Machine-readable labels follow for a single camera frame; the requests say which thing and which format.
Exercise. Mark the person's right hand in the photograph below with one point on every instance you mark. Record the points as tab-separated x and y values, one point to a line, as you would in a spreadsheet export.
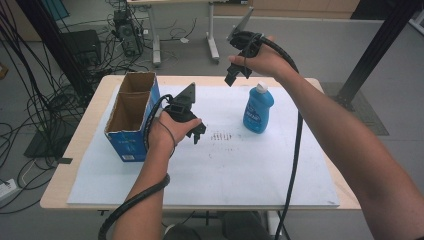
271	61

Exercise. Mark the blue bottle with white cap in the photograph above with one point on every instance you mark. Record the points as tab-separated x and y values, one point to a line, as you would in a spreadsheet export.
257	111

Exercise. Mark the person's left hand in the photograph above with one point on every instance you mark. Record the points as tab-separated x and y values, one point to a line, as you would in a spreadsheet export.
163	133

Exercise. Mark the black metal stand beam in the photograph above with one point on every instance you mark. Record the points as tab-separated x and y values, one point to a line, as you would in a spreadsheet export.
373	50
56	43

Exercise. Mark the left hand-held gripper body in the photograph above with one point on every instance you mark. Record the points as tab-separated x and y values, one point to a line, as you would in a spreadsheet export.
181	108

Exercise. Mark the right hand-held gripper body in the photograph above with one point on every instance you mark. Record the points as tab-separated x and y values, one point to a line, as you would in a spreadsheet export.
248	41

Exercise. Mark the white power strip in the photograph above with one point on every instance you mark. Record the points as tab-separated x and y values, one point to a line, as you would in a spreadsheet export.
6	189

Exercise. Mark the white sheet table cover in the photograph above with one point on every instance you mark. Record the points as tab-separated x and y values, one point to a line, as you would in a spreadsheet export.
233	166

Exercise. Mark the black computer tower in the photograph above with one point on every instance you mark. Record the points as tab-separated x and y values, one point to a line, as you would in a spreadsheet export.
128	33

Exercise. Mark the white desk frame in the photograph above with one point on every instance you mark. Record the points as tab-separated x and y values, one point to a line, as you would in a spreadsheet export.
212	40

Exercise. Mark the dark floor mat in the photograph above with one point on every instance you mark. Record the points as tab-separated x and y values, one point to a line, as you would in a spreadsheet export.
43	143

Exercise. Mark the blue cardboard box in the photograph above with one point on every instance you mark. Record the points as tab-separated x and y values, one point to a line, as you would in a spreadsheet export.
128	141

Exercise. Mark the wooden cabinet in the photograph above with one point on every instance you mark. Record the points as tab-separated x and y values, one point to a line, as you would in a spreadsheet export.
300	8

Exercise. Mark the black case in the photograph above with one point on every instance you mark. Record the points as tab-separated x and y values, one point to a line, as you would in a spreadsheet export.
81	46

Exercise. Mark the grey floor mat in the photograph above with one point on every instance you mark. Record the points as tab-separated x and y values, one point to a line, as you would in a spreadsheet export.
370	116

